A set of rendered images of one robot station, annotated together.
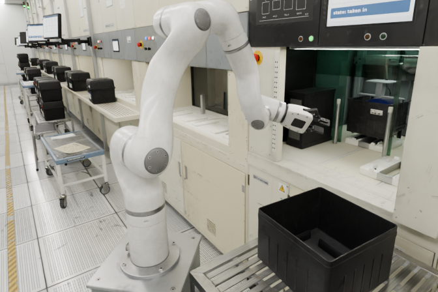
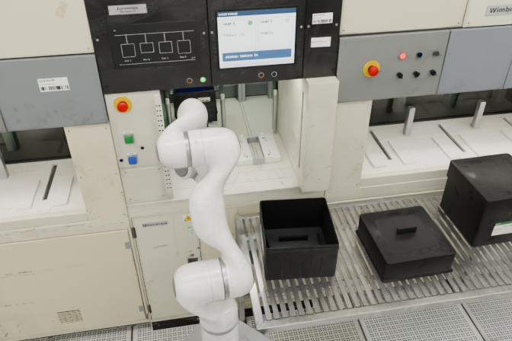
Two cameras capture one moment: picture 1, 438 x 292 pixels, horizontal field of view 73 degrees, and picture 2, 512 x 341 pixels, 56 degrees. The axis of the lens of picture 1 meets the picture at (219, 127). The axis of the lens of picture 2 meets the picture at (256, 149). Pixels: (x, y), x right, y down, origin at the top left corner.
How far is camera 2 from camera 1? 1.33 m
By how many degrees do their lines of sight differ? 60
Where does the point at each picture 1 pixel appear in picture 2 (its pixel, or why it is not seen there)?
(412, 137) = (309, 139)
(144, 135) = (244, 262)
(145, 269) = not seen: outside the picture
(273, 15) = (143, 58)
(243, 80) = not seen: hidden behind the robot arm
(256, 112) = not seen: hidden behind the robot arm
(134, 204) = (232, 320)
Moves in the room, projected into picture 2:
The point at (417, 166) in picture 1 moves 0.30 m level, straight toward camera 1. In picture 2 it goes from (315, 154) to (360, 195)
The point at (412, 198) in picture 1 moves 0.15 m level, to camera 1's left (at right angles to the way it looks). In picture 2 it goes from (313, 174) to (301, 194)
